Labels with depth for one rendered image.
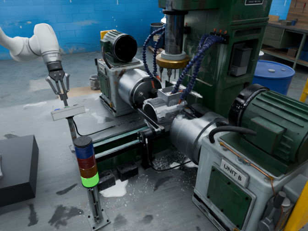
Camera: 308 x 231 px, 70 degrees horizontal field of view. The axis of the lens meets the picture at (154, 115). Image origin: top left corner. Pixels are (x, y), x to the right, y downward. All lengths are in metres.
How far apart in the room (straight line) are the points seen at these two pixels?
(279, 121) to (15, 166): 1.12
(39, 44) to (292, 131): 1.19
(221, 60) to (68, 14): 5.61
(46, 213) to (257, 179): 0.87
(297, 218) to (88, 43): 6.31
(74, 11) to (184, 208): 5.95
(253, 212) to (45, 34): 1.22
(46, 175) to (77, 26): 5.54
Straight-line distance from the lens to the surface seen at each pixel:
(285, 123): 0.73
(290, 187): 0.84
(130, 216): 1.05
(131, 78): 1.43
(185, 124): 0.99
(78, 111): 1.29
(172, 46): 1.13
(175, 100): 1.23
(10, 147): 1.40
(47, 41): 1.33
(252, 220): 0.88
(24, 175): 1.20
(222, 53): 1.19
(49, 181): 1.28
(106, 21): 6.65
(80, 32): 6.60
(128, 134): 1.28
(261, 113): 0.76
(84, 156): 0.77
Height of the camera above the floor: 1.66
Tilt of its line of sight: 31 degrees down
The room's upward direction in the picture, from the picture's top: straight up
